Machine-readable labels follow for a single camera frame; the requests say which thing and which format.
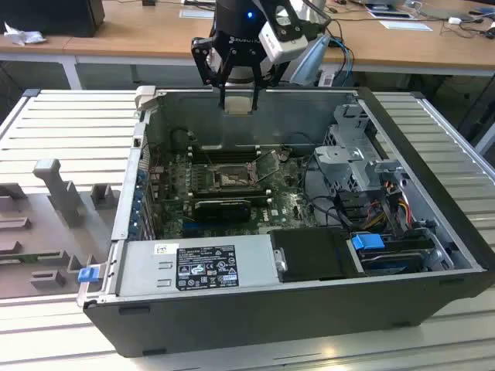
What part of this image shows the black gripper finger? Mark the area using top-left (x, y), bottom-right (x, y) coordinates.
top-left (251, 60), bottom-right (289, 113)
top-left (190, 37), bottom-right (233, 109)

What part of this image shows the silver CPU plate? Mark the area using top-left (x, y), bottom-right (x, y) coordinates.
top-left (225, 96), bottom-right (254, 116)

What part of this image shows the metal socket cover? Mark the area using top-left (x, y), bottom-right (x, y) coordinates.
top-left (256, 148), bottom-right (282, 185)

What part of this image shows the black RAM slot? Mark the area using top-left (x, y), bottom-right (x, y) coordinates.
top-left (193, 154), bottom-right (259, 164)
top-left (195, 148), bottom-right (259, 156)
top-left (193, 186), bottom-right (265, 195)
top-left (193, 193), bottom-right (272, 205)

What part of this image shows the CPU socket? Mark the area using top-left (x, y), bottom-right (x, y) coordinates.
top-left (208, 162), bottom-right (262, 191)

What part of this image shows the pale blue-edged paper sheet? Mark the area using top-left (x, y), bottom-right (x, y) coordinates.
top-left (378, 19), bottom-right (433, 32)
top-left (179, 8), bottom-right (216, 19)

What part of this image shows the grey case corner latch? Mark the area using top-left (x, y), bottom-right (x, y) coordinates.
top-left (134, 85), bottom-right (158, 114)

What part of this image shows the wooden desk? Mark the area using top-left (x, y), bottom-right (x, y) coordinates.
top-left (0, 0), bottom-right (495, 92)

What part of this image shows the metal disk bay cage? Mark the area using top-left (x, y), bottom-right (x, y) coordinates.
top-left (312, 103), bottom-right (411, 194)

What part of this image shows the dark flat tablet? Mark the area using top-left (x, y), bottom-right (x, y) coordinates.
top-left (366, 9), bottom-right (411, 19)

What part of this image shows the green motherboard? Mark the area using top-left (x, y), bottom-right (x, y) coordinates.
top-left (148, 148), bottom-right (349, 240)

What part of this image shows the black graphics card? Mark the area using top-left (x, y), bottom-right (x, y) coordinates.
top-left (193, 199), bottom-right (251, 224)

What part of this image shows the black computer tower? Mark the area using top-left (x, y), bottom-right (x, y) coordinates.
top-left (0, 0), bottom-right (106, 39)

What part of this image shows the crumpled white paper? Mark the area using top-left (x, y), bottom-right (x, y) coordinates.
top-left (2, 21), bottom-right (48, 47)

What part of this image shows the black plastic shroud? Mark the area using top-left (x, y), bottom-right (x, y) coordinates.
top-left (268, 226), bottom-right (367, 284)

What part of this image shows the blue disk carrier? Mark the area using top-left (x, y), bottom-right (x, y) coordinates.
top-left (350, 233), bottom-right (384, 252)

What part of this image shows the silver power supply unit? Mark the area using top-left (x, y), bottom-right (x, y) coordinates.
top-left (114, 235), bottom-right (279, 297)

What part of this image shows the hard disk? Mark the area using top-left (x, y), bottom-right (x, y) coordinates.
top-left (357, 249), bottom-right (425, 276)

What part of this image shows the grey parts rack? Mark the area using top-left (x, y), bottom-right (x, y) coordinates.
top-left (0, 158), bottom-right (117, 299)

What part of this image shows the black PC case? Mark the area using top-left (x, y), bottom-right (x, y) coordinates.
top-left (76, 85), bottom-right (495, 359)

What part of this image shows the green RAM stick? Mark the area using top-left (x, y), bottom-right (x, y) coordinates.
top-left (0, 253), bottom-right (42, 266)

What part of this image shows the white camera with black bracket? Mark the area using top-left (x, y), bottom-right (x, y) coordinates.
top-left (258, 0), bottom-right (309, 63)

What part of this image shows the coloured power wire bundle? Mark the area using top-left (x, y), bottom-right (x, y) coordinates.
top-left (367, 195), bottom-right (411, 230)

